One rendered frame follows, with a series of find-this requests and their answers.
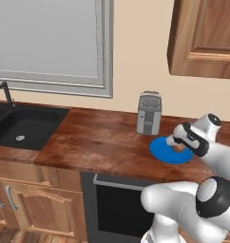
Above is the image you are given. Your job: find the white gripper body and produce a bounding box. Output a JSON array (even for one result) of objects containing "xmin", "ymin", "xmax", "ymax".
[{"xmin": 165, "ymin": 134, "xmax": 184, "ymax": 148}]

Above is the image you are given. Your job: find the black dishwasher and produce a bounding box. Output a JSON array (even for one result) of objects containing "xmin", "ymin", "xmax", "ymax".
[{"xmin": 80, "ymin": 171, "xmax": 160, "ymax": 243}]

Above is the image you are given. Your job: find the brown onion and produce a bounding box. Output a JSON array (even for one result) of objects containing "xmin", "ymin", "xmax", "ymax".
[{"xmin": 172, "ymin": 143, "xmax": 185, "ymax": 153}]

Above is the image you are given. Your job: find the grey dishwasher handle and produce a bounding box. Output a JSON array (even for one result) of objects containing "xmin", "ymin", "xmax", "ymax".
[{"xmin": 92, "ymin": 173, "xmax": 154, "ymax": 193}]

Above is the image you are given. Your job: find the grey toaster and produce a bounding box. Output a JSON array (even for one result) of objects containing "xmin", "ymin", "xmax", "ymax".
[{"xmin": 136, "ymin": 90, "xmax": 163, "ymax": 137}]

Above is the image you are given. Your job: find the black sink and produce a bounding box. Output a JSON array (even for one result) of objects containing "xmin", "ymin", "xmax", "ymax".
[{"xmin": 0, "ymin": 102, "xmax": 70, "ymax": 152}]

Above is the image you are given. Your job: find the grey framed window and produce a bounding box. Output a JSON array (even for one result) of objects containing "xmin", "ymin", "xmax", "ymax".
[{"xmin": 0, "ymin": 0, "xmax": 114, "ymax": 99}]

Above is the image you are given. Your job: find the wooden drawer front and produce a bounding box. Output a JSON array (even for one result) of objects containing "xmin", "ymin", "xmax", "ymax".
[{"xmin": 0, "ymin": 158, "xmax": 39, "ymax": 184}]

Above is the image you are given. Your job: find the blue plate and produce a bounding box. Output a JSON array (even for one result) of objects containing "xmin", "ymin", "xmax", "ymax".
[{"xmin": 148, "ymin": 136, "xmax": 194, "ymax": 165}]

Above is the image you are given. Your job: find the black tap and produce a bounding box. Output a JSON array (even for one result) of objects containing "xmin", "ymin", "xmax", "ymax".
[{"xmin": 0, "ymin": 81, "xmax": 16, "ymax": 109}]

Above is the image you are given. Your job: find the wooden wall cupboard door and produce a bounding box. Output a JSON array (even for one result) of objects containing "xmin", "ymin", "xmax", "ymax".
[{"xmin": 166, "ymin": 0, "xmax": 230, "ymax": 81}]

